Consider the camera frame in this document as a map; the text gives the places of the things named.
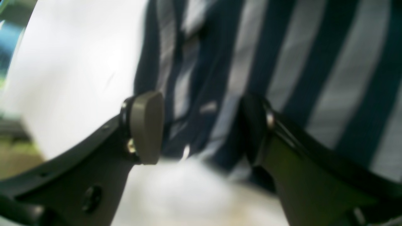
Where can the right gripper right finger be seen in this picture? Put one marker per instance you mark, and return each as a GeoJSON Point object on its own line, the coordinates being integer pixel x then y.
{"type": "Point", "coordinates": [316, 187]}

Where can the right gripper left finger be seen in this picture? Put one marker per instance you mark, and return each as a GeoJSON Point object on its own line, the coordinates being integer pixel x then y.
{"type": "Point", "coordinates": [84, 185]}

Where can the black white striped T-shirt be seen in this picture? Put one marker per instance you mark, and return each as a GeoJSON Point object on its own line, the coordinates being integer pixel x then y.
{"type": "Point", "coordinates": [333, 67]}

